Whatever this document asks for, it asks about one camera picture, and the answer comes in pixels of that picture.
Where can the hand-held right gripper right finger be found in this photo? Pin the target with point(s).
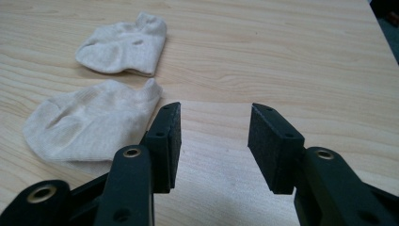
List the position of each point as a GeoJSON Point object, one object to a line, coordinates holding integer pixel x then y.
{"type": "Point", "coordinates": [273, 147]}

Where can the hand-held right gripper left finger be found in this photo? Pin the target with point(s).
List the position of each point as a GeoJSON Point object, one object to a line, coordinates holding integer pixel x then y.
{"type": "Point", "coordinates": [164, 147]}

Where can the white ankle sock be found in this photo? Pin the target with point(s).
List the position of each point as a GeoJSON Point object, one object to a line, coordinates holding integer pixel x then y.
{"type": "Point", "coordinates": [94, 125]}
{"type": "Point", "coordinates": [125, 47]}

